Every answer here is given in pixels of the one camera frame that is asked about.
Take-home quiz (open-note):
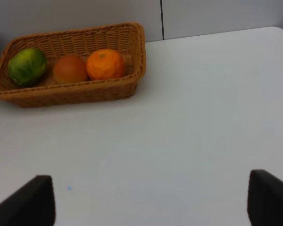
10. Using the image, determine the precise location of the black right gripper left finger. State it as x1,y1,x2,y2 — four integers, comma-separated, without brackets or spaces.
0,175,56,226

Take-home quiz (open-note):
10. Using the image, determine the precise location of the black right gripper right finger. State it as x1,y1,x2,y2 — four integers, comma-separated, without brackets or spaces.
247,169,283,226

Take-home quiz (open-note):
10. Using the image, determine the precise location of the green mango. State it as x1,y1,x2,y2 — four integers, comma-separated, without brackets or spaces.
8,48,47,87

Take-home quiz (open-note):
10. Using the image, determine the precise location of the red yellow peach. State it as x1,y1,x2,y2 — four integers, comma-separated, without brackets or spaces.
53,55,89,84

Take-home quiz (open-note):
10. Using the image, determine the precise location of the orange tangerine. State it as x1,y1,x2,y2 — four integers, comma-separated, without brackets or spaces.
86,49,125,80

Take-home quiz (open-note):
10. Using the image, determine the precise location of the light orange wicker basket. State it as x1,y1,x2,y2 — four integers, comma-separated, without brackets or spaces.
0,22,146,108

